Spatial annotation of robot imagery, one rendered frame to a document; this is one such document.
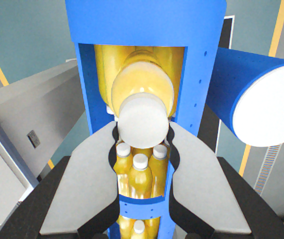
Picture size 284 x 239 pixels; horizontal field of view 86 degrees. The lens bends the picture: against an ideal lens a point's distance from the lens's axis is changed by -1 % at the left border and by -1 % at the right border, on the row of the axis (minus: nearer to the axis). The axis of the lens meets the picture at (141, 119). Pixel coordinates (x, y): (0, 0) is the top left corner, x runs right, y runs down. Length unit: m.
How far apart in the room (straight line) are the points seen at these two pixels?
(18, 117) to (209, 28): 0.55
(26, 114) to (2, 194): 0.24
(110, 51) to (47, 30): 1.34
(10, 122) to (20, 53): 1.28
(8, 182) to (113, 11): 0.50
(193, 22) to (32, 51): 1.60
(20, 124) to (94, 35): 0.43
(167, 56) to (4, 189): 0.52
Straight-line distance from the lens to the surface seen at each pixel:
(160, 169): 0.46
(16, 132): 0.59
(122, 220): 0.73
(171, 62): 0.32
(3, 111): 0.59
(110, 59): 0.32
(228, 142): 2.10
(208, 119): 1.63
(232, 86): 0.58
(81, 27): 0.26
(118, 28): 0.22
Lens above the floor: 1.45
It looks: 61 degrees down
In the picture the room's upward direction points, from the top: 180 degrees counter-clockwise
